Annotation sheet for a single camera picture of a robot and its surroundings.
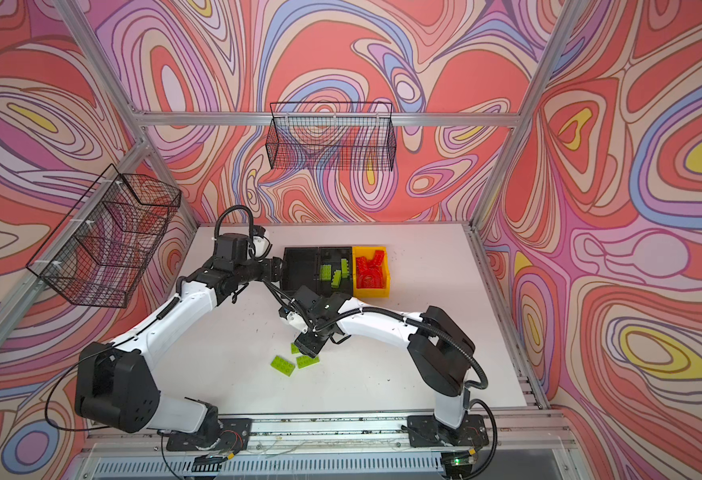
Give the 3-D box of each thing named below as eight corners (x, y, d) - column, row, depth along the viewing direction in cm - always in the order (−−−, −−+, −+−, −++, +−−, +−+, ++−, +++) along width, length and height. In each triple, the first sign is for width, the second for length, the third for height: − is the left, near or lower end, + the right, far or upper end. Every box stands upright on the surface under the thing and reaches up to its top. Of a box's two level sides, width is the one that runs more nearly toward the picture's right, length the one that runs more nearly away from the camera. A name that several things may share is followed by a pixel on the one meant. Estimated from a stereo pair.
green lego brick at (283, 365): (271, 366, 86) (269, 363, 85) (277, 356, 88) (276, 354, 86) (289, 376, 84) (288, 374, 83) (295, 367, 86) (294, 364, 85)
